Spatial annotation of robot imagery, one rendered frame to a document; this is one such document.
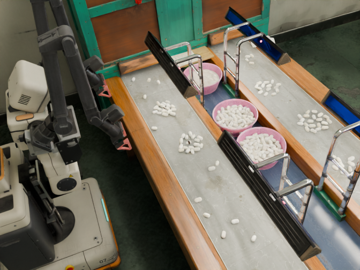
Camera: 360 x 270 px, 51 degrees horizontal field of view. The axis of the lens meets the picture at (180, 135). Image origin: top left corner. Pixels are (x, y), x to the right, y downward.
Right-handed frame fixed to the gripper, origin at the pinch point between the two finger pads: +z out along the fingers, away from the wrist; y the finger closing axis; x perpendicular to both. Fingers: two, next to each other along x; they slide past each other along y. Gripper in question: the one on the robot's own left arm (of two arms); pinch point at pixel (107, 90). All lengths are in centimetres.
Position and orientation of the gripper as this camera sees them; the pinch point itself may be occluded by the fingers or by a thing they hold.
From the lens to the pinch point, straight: 213.9
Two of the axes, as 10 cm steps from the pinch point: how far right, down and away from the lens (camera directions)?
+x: -7.9, 5.9, 1.6
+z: 5.0, 4.8, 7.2
